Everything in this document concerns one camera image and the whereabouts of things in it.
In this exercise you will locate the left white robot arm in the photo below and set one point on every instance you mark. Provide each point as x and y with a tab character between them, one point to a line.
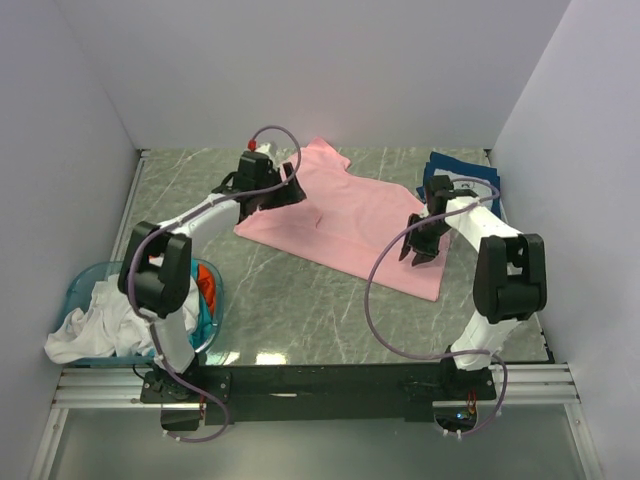
156	271

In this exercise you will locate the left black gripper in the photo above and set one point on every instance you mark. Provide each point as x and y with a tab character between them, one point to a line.
288	195

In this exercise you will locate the white t shirt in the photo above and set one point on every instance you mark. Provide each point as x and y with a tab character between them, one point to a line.
110	326

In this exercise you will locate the blue plastic laundry basket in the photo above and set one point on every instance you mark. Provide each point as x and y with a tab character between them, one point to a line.
78	295

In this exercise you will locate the pink t shirt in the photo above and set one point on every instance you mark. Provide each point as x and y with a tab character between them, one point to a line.
345	221

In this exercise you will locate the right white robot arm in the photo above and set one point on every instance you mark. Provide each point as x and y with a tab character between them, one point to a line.
510	277

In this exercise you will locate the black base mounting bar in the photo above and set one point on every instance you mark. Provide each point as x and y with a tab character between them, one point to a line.
261	393

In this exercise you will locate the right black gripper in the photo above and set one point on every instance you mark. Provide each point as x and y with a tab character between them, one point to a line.
426	252

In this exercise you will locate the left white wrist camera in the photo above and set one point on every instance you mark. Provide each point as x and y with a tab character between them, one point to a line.
267	148

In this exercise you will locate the teal t shirt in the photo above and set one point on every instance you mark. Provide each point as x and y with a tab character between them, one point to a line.
206	324

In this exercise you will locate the orange t shirt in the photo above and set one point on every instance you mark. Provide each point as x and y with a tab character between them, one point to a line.
207	286

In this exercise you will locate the folded blue printed t shirt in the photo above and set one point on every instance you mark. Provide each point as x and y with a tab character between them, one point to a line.
481	179

